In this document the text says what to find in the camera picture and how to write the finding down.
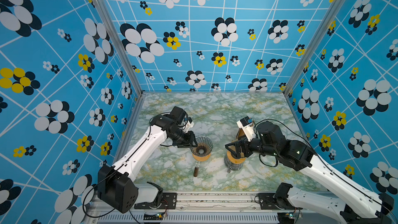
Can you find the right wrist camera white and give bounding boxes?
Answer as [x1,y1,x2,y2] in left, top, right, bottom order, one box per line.
[236,116,256,142]

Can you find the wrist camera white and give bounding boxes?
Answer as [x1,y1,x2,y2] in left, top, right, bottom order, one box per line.
[183,117,194,131]
[236,116,256,142]

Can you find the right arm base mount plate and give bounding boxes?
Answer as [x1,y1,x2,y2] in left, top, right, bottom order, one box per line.
[255,193,295,211]

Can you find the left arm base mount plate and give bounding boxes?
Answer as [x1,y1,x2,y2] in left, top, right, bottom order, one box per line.
[134,192,178,210]

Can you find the grey glass dripper cone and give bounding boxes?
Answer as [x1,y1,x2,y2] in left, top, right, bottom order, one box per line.
[191,136,213,158]

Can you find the glass scoop wooden handle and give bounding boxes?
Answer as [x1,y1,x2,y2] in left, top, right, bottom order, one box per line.
[193,161,200,177]

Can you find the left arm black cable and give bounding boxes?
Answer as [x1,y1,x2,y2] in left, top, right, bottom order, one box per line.
[82,111,175,218]

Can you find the grey ribbed glass carafe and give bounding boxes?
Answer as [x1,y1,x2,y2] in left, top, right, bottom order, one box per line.
[224,157,243,173]

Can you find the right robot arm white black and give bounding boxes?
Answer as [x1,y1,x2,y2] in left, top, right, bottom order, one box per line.
[225,118,394,224]

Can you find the wooden ring dripper holder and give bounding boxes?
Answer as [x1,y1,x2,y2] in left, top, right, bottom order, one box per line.
[227,151,246,164]

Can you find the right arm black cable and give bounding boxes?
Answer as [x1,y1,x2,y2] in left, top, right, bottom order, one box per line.
[253,119,396,222]

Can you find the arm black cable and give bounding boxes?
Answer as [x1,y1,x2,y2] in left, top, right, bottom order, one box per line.
[82,111,175,218]
[253,119,396,222]

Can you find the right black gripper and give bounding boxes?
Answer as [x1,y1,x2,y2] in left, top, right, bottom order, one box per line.
[225,133,278,159]

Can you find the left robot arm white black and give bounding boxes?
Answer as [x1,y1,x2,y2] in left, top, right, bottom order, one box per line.
[97,106,198,214]

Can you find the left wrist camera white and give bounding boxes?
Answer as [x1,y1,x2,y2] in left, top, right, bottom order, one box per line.
[183,117,194,131]

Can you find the aluminium front rail frame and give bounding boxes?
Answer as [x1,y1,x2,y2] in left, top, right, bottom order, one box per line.
[83,191,337,224]

